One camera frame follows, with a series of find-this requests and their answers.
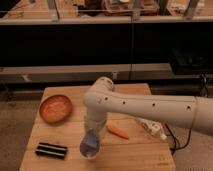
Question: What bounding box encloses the dark shelf unit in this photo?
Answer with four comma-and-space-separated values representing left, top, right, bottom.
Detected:
0, 0, 213, 84

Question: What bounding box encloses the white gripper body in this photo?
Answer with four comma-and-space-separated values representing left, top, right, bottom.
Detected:
84, 117, 106, 134

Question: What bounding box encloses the black striped rectangular block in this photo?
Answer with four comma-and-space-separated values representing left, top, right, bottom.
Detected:
35, 142, 68, 159

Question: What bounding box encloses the orange carrot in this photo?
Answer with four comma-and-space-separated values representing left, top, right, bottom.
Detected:
107, 124, 129, 139

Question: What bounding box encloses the black cable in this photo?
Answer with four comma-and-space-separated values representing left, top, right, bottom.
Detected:
163, 123, 193, 155

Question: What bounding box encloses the white plastic bottle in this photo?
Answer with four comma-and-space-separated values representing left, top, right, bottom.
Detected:
136, 118, 167, 140

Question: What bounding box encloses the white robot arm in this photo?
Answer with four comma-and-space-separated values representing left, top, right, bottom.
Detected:
83, 77, 213, 136

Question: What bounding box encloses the wooden table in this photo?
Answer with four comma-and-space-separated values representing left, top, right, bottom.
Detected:
19, 86, 176, 171

